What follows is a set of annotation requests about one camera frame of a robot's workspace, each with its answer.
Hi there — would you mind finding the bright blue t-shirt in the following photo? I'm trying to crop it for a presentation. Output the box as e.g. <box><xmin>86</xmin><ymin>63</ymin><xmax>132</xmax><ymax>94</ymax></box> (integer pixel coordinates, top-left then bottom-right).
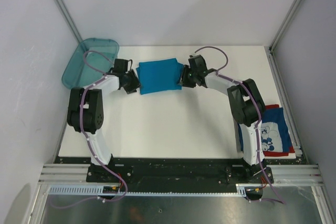
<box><xmin>136</xmin><ymin>58</ymin><xmax>184</xmax><ymax>95</ymax></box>

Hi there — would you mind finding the navy printed t-shirt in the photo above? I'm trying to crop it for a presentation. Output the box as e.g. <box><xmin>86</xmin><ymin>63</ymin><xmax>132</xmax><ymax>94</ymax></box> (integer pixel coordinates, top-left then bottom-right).
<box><xmin>237</xmin><ymin>107</ymin><xmax>292</xmax><ymax>154</ymax></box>

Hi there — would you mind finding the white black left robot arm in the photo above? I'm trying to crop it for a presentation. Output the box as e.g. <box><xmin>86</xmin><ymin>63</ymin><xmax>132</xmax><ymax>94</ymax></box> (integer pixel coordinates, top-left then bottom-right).
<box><xmin>67</xmin><ymin>59</ymin><xmax>141</xmax><ymax>182</ymax></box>

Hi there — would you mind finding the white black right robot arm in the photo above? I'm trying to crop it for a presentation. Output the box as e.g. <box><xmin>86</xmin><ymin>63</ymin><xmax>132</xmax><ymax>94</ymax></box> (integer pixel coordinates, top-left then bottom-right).
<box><xmin>180</xmin><ymin>55</ymin><xmax>266</xmax><ymax>183</ymax></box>

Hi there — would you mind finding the teal translucent plastic bin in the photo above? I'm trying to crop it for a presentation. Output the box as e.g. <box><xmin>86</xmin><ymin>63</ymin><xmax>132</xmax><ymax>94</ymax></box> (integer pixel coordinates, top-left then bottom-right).
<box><xmin>61</xmin><ymin>38</ymin><xmax>119</xmax><ymax>90</ymax></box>

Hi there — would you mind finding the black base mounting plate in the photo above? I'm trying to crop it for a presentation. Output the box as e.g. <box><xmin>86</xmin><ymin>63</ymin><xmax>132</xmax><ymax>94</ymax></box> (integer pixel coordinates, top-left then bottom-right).
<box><xmin>87</xmin><ymin>158</ymin><xmax>274</xmax><ymax>185</ymax></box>

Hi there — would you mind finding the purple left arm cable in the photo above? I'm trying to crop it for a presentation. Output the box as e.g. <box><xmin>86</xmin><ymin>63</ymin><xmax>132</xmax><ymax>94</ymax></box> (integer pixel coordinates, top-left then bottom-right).
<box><xmin>49</xmin><ymin>50</ymin><xmax>129</xmax><ymax>208</ymax></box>

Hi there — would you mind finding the white slotted cable duct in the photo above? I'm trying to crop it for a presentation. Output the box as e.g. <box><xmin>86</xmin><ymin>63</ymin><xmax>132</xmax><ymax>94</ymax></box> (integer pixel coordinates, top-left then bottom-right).
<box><xmin>47</xmin><ymin>184</ymin><xmax>266</xmax><ymax>197</ymax></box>

